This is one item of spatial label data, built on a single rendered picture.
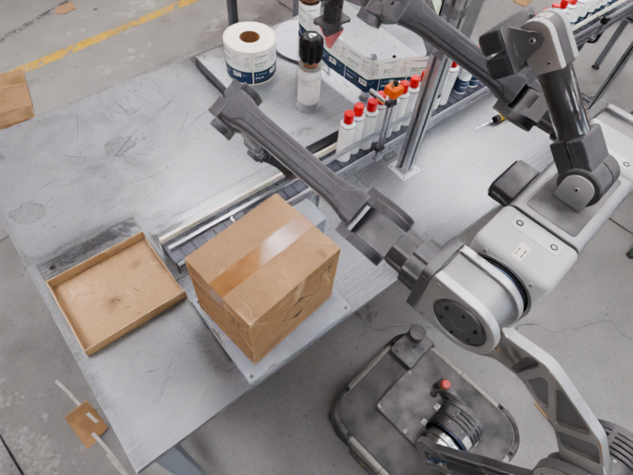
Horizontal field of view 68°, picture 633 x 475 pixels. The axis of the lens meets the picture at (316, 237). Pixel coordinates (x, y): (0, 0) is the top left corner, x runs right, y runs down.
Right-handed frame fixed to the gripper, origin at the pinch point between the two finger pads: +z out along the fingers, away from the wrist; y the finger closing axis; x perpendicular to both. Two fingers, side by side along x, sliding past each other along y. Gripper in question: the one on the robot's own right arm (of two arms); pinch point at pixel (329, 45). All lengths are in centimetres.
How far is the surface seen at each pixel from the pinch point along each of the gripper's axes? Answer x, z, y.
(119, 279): 13, 36, 90
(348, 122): 20.5, 13.1, 8.1
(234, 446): 58, 119, 88
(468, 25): 36.3, -21.0, -15.1
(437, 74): 35.8, -7.7, -9.0
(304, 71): -7.4, 13.2, 3.1
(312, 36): -8.4, 1.6, -0.2
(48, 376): -16, 120, 133
